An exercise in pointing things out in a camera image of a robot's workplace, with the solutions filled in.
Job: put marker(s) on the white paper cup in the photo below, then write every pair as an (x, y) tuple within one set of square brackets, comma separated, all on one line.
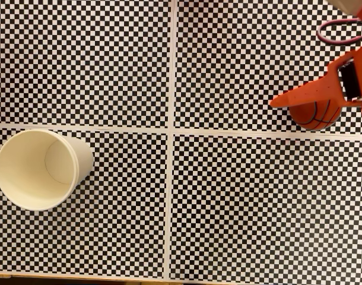
[(26, 178)]

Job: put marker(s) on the white plastic housing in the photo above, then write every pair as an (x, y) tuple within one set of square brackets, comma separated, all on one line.
[(347, 3)]

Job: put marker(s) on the small orange basketball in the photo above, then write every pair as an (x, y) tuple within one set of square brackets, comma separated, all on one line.
[(311, 118)]

